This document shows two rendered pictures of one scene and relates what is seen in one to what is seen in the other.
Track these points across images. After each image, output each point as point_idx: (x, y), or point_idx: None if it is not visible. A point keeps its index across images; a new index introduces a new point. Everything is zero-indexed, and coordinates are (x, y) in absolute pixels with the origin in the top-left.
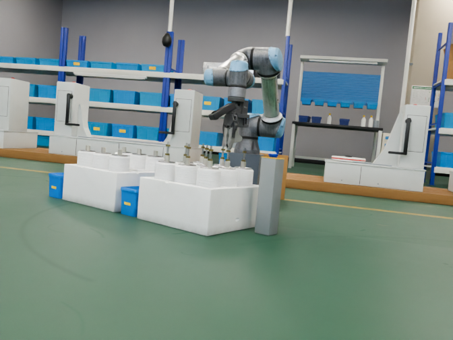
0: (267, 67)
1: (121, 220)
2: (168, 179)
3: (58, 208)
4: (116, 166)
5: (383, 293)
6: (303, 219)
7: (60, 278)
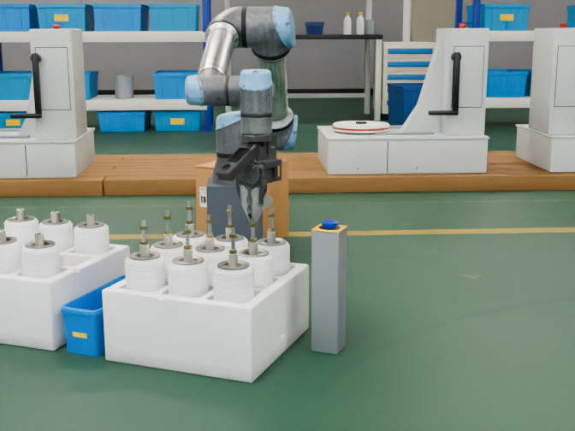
0: (273, 44)
1: (84, 373)
2: (155, 287)
3: None
4: (42, 268)
5: None
6: (355, 291)
7: None
